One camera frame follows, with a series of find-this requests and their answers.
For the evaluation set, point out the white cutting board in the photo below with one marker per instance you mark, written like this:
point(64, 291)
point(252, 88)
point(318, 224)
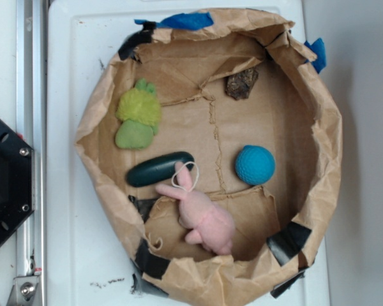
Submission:
point(86, 262)

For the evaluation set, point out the aluminium frame rail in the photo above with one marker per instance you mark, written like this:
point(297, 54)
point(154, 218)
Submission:
point(30, 282)

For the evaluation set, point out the blue dimpled ball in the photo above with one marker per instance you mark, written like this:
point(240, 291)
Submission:
point(255, 165)

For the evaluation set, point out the brown rough rock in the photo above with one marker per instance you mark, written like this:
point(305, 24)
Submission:
point(240, 85)

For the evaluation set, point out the pink plush bunny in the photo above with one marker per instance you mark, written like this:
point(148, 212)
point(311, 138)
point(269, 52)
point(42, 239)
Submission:
point(209, 225)

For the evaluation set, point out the dark green oval object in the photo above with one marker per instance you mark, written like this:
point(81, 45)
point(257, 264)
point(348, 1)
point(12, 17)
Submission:
point(156, 169)

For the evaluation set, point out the brown paper bag container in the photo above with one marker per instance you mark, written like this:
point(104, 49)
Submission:
point(279, 224)

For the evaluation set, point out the green plush animal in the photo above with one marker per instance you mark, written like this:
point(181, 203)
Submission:
point(139, 111)

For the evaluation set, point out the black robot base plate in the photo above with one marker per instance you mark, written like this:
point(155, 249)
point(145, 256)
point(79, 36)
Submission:
point(16, 181)

